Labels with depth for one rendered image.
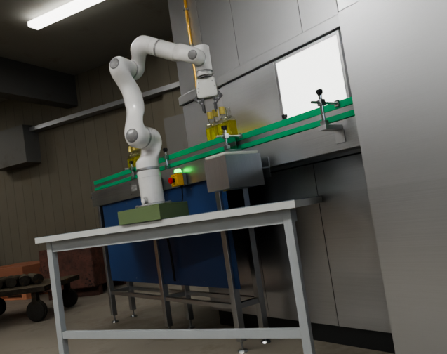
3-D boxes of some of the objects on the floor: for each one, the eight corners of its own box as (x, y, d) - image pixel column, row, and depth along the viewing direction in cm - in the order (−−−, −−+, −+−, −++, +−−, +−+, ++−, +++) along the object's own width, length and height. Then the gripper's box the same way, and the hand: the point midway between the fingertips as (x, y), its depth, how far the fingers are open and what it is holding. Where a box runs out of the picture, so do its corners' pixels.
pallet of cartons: (76, 286, 652) (72, 256, 655) (28, 299, 580) (24, 266, 583) (21, 289, 704) (18, 262, 707) (-29, 303, 633) (-32, 272, 636)
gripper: (187, 76, 227) (191, 113, 226) (220, 70, 226) (226, 107, 224) (189, 81, 235) (194, 116, 233) (222, 75, 233) (227, 110, 232)
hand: (209, 108), depth 229 cm, fingers open, 5 cm apart
